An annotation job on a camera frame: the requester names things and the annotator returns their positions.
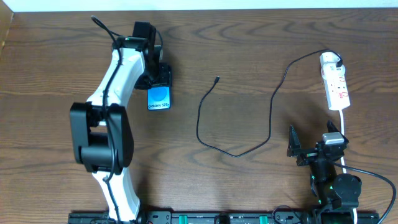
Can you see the white power strip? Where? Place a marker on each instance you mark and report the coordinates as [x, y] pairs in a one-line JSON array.
[[335, 87]]

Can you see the blue Samsung Galaxy smartphone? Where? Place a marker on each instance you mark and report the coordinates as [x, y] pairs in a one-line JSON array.
[[159, 98]]

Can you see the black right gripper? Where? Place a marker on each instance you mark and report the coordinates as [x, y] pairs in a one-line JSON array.
[[311, 155]]

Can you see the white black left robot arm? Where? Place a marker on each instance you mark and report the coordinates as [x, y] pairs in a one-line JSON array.
[[101, 133]]

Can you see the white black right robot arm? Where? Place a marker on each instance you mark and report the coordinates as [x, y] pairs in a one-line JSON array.
[[338, 194]]

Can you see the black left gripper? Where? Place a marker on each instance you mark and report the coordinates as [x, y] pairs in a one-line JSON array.
[[160, 78]]

